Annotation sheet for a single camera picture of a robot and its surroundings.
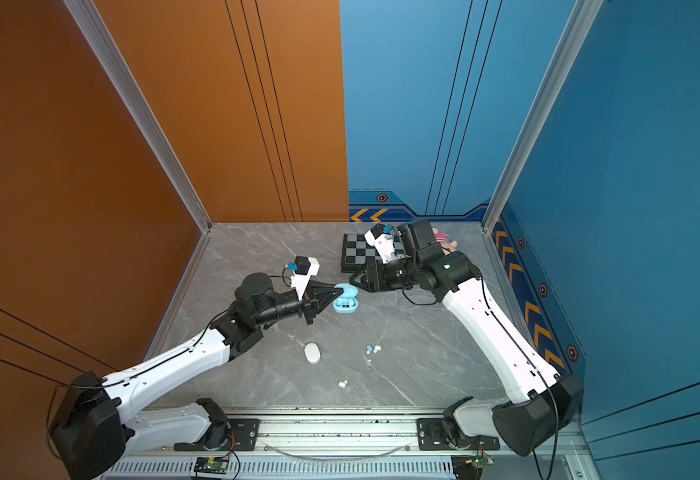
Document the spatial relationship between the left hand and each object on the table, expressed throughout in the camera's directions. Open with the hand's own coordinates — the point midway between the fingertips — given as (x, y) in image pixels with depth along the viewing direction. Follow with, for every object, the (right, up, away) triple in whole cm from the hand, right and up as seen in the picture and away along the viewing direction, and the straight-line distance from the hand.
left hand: (341, 288), depth 69 cm
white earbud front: (-1, -28, +12) cm, 30 cm away
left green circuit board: (-31, -43, +3) cm, 53 cm away
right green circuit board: (+33, -40, 0) cm, 52 cm away
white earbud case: (-9, -21, +16) cm, 28 cm away
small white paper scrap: (+7, -23, +17) cm, 29 cm away
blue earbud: (+7, -20, +18) cm, 28 cm away
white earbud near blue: (+9, -20, +18) cm, 28 cm away
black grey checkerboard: (+3, +9, +38) cm, 39 cm away
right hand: (+3, +2, -1) cm, 4 cm away
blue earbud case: (+1, -3, -1) cm, 3 cm away
